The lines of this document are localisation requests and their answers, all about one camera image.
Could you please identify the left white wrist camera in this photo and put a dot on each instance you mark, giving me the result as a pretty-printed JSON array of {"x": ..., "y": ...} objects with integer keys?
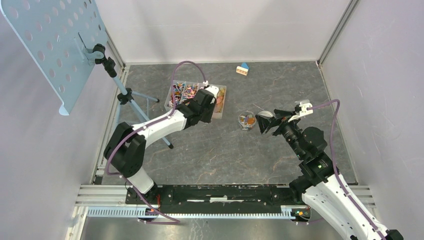
[{"x": 211, "y": 88}]

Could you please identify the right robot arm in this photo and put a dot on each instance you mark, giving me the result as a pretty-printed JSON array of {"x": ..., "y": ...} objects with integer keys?
[{"x": 321, "y": 185}]

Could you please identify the clear compartment candy box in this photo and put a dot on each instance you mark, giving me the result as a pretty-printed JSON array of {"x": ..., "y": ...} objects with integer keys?
[{"x": 184, "y": 90}]

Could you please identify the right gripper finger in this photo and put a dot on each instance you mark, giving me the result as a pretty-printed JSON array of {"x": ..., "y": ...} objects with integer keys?
[
  {"x": 266, "y": 122},
  {"x": 283, "y": 114}
]

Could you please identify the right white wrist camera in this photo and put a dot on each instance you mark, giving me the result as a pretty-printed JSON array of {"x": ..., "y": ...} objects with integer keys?
[{"x": 302, "y": 109}]

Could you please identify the light blue perforated board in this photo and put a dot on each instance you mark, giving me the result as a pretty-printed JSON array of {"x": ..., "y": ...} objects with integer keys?
[{"x": 61, "y": 36}]

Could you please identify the light blue tripod stand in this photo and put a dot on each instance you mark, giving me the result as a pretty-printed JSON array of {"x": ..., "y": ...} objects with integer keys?
[{"x": 129, "y": 99}]

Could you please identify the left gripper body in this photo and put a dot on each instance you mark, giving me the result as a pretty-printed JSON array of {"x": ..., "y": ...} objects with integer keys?
[{"x": 206, "y": 113}]

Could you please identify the round jar lid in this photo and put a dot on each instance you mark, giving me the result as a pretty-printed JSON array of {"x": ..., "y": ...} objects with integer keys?
[{"x": 265, "y": 113}]

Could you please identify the clear round plastic jar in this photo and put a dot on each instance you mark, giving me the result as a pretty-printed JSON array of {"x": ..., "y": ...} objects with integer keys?
[{"x": 247, "y": 120}]

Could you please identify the toy block house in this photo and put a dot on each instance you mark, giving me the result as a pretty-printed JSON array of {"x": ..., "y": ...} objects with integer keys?
[{"x": 243, "y": 69}]

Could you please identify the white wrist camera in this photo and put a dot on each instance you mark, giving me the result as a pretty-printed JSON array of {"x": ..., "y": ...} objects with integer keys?
[
  {"x": 302, "y": 109},
  {"x": 211, "y": 88}
]

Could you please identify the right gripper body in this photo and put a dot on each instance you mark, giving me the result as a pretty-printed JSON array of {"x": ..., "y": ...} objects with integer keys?
[{"x": 288, "y": 129}]

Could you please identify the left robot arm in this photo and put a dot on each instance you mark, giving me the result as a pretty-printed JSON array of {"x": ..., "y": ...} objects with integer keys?
[{"x": 125, "y": 150}]

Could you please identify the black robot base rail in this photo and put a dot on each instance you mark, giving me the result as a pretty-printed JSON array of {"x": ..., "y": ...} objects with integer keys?
[{"x": 226, "y": 199}]

